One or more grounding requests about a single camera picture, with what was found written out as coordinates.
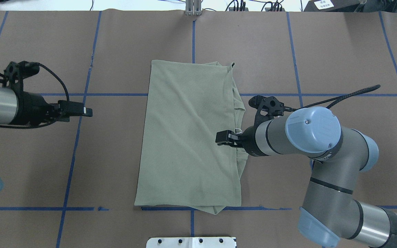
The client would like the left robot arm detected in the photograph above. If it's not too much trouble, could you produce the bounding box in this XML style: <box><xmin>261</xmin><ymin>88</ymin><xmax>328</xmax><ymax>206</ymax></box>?
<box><xmin>0</xmin><ymin>86</ymin><xmax>93</xmax><ymax>129</ymax></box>

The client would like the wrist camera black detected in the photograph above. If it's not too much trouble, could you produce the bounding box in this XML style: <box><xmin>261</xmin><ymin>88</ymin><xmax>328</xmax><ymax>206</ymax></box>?
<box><xmin>248</xmin><ymin>95</ymin><xmax>296</xmax><ymax>127</ymax></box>
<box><xmin>0</xmin><ymin>61</ymin><xmax>40</xmax><ymax>92</ymax></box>

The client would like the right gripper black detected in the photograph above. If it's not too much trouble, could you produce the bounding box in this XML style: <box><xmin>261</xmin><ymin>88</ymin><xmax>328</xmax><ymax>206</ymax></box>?
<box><xmin>215</xmin><ymin>126</ymin><xmax>260</xmax><ymax>157</ymax></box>

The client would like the olive green long-sleeve shirt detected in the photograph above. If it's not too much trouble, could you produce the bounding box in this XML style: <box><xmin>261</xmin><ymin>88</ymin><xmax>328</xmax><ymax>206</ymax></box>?
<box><xmin>134</xmin><ymin>60</ymin><xmax>248</xmax><ymax>215</ymax></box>

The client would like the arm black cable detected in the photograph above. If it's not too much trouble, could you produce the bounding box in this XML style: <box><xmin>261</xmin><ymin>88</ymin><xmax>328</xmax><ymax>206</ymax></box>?
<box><xmin>30</xmin><ymin>62</ymin><xmax>71</xmax><ymax>130</ymax></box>
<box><xmin>293</xmin><ymin>84</ymin><xmax>381</xmax><ymax>112</ymax></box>

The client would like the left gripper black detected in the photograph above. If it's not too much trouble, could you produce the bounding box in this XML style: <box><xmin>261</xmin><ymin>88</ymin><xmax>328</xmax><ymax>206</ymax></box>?
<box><xmin>18</xmin><ymin>92</ymin><xmax>93</xmax><ymax>126</ymax></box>

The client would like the black power adapter labelled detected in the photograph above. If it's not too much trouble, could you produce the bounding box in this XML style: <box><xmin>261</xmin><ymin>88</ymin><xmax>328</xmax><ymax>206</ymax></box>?
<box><xmin>303</xmin><ymin>0</ymin><xmax>367</xmax><ymax>12</ymax></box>

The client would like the aluminium frame post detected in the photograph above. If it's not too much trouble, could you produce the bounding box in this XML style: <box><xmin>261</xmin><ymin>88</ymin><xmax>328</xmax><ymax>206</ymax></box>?
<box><xmin>185</xmin><ymin>0</ymin><xmax>202</xmax><ymax>16</ymax></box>

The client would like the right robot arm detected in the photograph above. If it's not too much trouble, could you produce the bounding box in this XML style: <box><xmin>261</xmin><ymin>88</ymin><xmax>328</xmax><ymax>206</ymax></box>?
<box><xmin>215</xmin><ymin>106</ymin><xmax>397</xmax><ymax>248</ymax></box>

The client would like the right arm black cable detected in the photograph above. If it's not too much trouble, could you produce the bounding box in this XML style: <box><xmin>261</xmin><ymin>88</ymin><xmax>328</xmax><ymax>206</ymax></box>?
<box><xmin>293</xmin><ymin>84</ymin><xmax>381</xmax><ymax>112</ymax></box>

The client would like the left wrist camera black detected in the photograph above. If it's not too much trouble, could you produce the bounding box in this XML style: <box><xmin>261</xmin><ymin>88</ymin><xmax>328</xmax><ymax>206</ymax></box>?
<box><xmin>0</xmin><ymin>61</ymin><xmax>40</xmax><ymax>92</ymax></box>

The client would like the white pedestal base plate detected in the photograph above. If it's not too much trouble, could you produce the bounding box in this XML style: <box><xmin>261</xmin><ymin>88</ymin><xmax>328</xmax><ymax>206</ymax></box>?
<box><xmin>146</xmin><ymin>237</ymin><xmax>237</xmax><ymax>248</ymax></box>

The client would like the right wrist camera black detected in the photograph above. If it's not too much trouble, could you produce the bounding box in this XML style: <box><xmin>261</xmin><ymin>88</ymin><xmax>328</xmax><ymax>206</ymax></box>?
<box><xmin>248</xmin><ymin>95</ymin><xmax>296</xmax><ymax>127</ymax></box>

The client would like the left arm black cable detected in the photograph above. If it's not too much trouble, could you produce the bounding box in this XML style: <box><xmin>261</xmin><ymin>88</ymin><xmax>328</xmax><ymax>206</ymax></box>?
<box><xmin>30</xmin><ymin>62</ymin><xmax>71</xmax><ymax>130</ymax></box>

